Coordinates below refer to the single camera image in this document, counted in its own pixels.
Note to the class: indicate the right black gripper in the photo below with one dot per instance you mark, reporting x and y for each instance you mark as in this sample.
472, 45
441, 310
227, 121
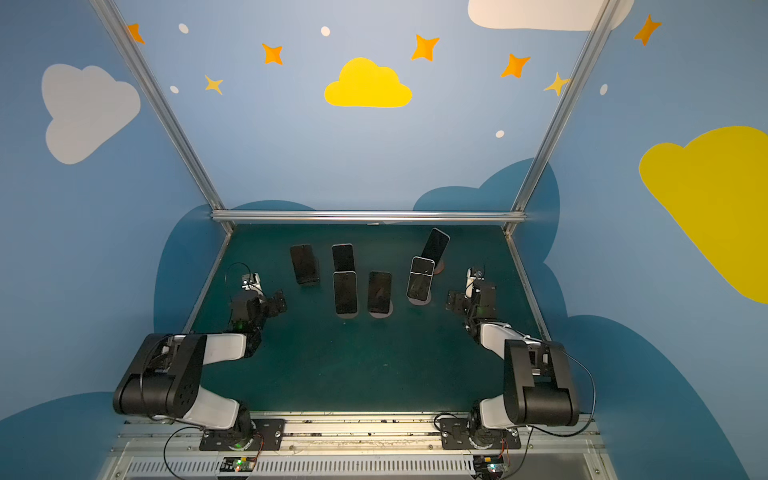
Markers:
458, 300

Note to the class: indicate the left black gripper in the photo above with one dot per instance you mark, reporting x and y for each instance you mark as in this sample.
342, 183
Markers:
274, 303

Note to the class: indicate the white phone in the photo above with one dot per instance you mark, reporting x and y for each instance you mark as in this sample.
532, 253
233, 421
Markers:
420, 277

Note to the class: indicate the dark phone grey stand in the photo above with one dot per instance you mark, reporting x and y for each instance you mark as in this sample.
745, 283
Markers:
379, 291

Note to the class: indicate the grey phone stand emptied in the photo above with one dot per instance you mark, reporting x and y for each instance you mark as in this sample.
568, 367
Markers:
383, 315

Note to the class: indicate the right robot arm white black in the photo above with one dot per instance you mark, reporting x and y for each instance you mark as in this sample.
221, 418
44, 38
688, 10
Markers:
537, 385

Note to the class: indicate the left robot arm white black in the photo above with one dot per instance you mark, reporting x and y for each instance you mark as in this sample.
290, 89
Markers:
163, 381

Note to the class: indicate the grey round stand right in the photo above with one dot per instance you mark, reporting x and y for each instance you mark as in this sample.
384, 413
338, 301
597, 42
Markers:
419, 302

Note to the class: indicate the black phone far left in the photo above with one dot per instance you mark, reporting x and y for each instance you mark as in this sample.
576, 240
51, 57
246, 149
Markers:
305, 264

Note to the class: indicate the black phone wooden stand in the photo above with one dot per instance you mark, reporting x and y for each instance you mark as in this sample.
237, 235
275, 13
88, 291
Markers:
435, 245

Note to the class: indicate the blue phone front middle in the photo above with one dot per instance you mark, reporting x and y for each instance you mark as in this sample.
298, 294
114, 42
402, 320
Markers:
345, 292

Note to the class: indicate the purple phone back middle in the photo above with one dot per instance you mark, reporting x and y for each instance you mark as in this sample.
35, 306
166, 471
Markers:
343, 257

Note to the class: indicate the right green circuit board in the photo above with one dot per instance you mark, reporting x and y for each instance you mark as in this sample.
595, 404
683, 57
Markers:
488, 466

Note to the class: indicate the green circuit board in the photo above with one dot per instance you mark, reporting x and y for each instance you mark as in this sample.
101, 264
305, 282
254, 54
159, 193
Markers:
237, 464
488, 466

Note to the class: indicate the left green circuit board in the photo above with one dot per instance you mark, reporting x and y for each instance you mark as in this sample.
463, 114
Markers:
237, 464

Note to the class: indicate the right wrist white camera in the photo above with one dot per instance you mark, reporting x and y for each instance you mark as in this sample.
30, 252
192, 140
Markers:
474, 274

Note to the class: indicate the wrist white camera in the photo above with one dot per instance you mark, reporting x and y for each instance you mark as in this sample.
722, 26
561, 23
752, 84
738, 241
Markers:
251, 282
474, 274

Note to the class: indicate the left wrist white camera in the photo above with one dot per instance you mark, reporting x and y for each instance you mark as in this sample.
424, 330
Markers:
251, 282

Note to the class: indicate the right aluminium frame post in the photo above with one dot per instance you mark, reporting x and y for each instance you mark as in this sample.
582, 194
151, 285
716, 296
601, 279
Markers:
586, 61

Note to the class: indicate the aluminium frame post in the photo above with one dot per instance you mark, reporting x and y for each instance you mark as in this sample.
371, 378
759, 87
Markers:
586, 61
111, 18

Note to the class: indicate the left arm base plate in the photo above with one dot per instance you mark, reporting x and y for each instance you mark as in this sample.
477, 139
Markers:
266, 435

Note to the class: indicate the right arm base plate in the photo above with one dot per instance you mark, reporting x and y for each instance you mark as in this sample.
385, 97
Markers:
456, 434

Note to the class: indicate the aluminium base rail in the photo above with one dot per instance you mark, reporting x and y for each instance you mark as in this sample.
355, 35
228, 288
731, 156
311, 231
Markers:
355, 445

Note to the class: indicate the left aluminium frame post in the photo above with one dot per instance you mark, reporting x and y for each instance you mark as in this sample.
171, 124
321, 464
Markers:
111, 18

